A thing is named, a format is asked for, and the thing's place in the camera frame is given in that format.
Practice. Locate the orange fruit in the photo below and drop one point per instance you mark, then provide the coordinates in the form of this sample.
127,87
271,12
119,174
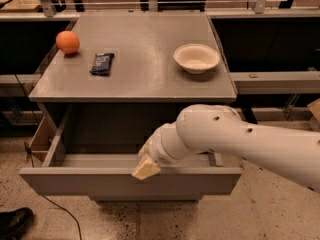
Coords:
67,42

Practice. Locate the white wrapped gripper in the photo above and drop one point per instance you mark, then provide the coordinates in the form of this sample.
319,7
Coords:
158,151

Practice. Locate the grey top drawer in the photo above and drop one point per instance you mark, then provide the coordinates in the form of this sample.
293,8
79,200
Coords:
95,148

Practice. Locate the black shoe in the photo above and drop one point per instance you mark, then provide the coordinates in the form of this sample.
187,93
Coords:
14,223

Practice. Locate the cardboard box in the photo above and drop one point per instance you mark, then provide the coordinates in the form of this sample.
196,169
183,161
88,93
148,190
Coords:
41,141

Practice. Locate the grey bottom drawer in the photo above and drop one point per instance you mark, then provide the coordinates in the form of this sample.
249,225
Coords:
146,198

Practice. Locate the white paper bowl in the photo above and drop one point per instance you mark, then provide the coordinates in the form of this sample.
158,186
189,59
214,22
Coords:
196,58

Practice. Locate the dark blue snack packet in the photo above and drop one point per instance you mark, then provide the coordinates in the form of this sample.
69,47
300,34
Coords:
102,64

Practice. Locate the grey drawer cabinet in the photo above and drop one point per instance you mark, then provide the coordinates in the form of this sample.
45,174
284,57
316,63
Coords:
143,69

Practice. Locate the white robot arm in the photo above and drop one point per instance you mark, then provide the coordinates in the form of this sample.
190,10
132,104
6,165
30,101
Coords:
290,153

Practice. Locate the grey drawer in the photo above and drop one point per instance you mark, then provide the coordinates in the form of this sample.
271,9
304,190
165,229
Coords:
146,198
95,148

